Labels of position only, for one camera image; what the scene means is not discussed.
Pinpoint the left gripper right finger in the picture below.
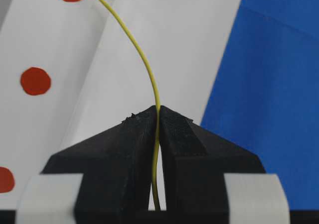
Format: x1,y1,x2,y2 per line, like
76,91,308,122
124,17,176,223
158,105,291,224

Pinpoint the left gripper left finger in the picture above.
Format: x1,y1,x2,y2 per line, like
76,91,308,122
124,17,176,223
14,105,160,224

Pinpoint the yellow solder wire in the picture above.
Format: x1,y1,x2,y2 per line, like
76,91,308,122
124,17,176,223
89,0,164,212

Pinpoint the blue table cloth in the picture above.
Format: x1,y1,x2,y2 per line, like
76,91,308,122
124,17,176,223
201,0,319,210

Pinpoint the white raised work strip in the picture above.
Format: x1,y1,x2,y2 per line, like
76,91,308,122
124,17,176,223
0,0,114,209

